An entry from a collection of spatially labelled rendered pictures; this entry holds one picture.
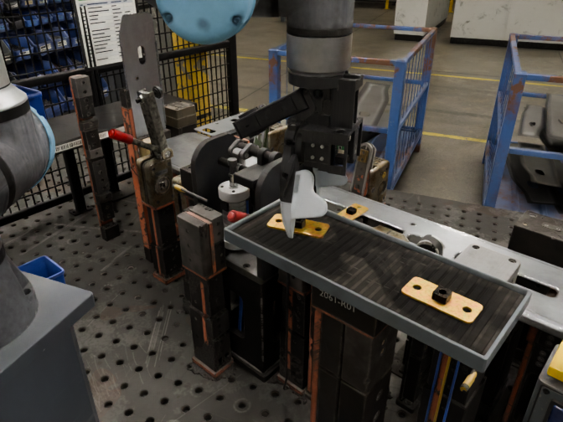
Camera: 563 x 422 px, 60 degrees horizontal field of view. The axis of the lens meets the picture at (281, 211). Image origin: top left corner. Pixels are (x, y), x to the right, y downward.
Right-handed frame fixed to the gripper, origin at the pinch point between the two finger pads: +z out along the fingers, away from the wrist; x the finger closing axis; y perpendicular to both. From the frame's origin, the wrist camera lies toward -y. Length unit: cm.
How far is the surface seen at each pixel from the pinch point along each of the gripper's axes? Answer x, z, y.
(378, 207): 39.4, 18.1, 3.9
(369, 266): -5.6, 2.1, 11.5
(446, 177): 285, 118, 7
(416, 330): -14.8, 2.1, 18.9
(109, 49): 74, -2, -94
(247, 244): -7.0, 2.1, -4.6
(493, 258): 10.4, 7.1, 26.4
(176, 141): 56, 18, -59
